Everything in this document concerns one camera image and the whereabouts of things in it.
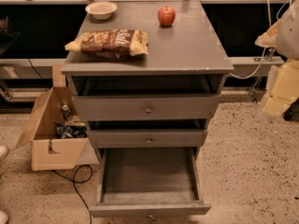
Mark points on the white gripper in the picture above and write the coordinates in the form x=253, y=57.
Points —
x=289, y=36

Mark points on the brown chip bag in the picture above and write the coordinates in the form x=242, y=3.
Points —
x=112, y=44

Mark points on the grey top drawer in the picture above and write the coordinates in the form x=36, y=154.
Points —
x=153, y=107

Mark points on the grey drawer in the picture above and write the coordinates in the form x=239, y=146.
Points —
x=147, y=138
x=149, y=182
x=153, y=107

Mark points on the grey bottom drawer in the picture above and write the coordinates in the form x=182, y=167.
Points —
x=149, y=182

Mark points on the grey middle drawer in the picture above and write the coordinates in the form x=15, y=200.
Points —
x=147, y=138

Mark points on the blue snack bag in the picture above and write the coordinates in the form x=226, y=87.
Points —
x=77, y=130

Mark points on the red apple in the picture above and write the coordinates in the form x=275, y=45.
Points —
x=166, y=16

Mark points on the white bowl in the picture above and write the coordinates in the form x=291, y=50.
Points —
x=101, y=10

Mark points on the metal can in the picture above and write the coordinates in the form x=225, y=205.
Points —
x=67, y=112

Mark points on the cardboard box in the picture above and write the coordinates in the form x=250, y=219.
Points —
x=49, y=151

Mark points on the white shoe upper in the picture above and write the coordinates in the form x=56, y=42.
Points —
x=3, y=152

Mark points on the white shoe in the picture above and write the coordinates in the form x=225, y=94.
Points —
x=3, y=152
x=3, y=218

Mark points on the white shoe lower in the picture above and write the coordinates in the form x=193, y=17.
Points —
x=3, y=218

